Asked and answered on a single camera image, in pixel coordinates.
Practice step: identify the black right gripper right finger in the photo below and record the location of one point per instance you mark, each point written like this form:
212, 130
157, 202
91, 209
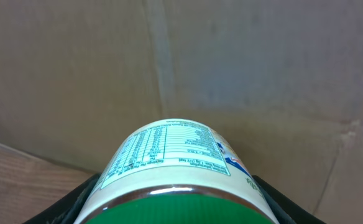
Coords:
285, 210

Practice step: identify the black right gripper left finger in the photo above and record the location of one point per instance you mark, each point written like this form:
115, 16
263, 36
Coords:
66, 210

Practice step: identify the green lid jar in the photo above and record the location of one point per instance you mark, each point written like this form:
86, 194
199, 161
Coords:
175, 171

